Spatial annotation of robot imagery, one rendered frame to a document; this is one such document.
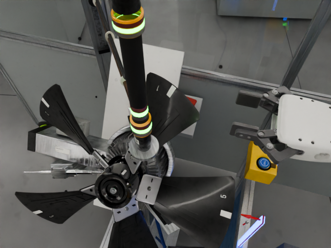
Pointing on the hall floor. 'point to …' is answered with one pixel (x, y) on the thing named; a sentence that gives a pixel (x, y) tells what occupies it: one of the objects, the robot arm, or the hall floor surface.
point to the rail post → (239, 187)
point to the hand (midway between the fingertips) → (244, 113)
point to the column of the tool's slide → (105, 61)
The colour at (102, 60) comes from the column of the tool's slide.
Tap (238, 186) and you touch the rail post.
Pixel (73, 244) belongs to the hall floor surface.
